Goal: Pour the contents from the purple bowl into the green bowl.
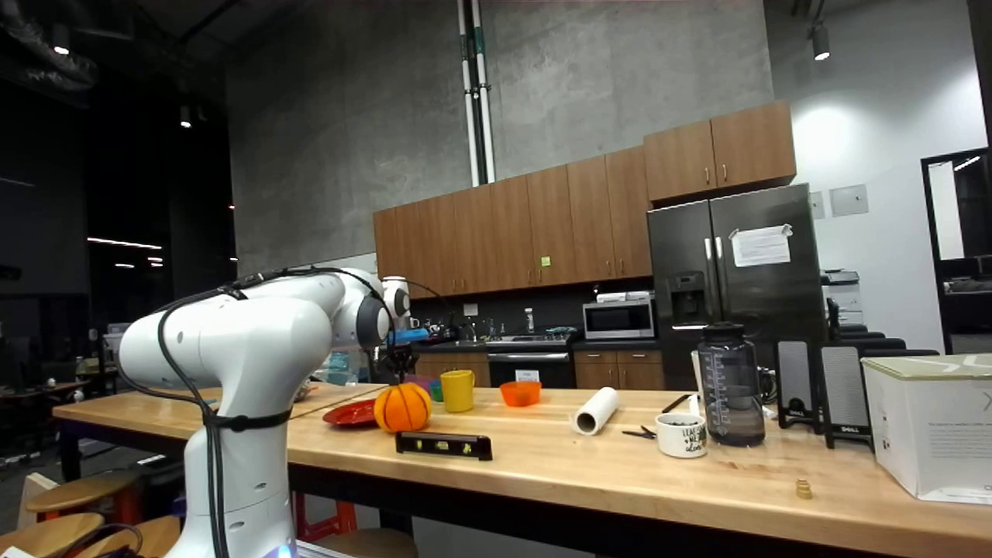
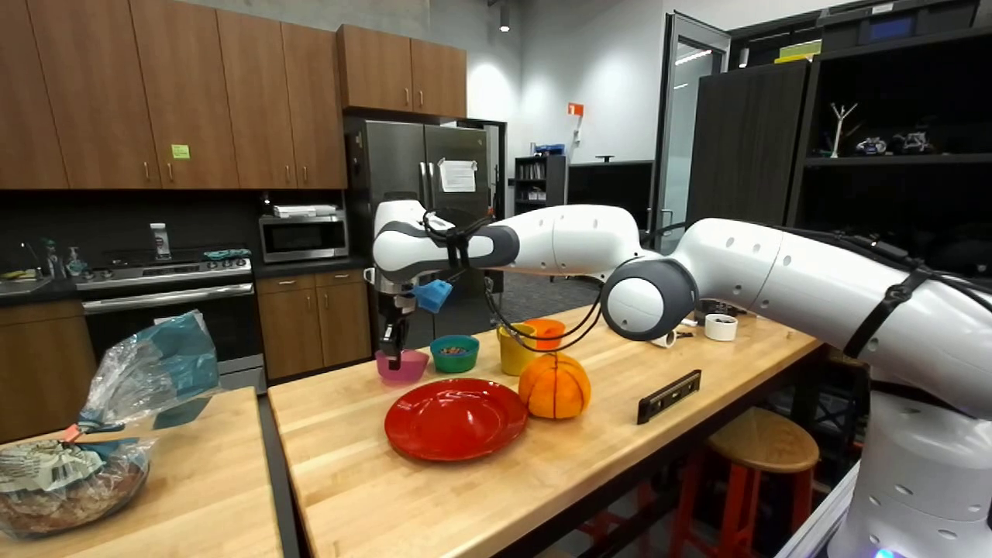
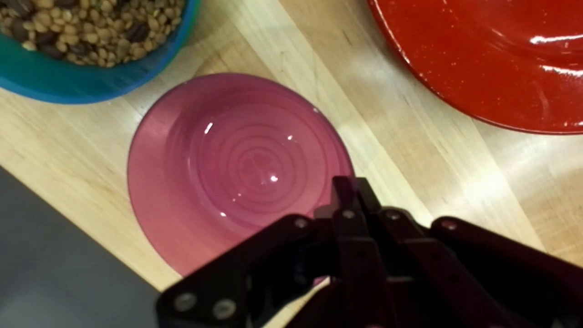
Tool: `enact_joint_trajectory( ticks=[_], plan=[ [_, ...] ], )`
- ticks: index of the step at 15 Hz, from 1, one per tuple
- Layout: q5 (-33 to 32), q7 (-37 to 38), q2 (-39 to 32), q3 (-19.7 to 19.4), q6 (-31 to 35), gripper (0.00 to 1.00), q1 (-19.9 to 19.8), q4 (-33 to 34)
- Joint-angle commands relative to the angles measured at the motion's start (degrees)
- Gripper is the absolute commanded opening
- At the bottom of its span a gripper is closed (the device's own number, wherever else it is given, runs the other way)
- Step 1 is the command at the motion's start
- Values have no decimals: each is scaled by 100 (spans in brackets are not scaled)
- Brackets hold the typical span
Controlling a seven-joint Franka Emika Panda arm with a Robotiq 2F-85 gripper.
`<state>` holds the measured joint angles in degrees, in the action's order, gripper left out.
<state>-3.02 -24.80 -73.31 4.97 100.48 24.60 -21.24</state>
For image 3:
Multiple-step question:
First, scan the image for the nut and bean mix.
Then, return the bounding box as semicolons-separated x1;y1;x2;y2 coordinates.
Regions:
0;0;188;69

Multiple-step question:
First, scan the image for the red plate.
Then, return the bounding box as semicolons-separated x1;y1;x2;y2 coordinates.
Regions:
365;0;583;137

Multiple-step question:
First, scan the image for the purple plastic bowl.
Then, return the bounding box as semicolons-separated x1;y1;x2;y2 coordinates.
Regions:
126;73;356;279

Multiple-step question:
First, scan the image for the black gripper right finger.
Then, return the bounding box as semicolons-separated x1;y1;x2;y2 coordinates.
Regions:
358;177;583;328

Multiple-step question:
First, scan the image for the green plastic bowl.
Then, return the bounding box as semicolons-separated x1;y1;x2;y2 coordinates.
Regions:
0;0;203;106

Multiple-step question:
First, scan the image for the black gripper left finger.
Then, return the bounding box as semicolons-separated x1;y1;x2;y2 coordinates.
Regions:
155;175;403;328

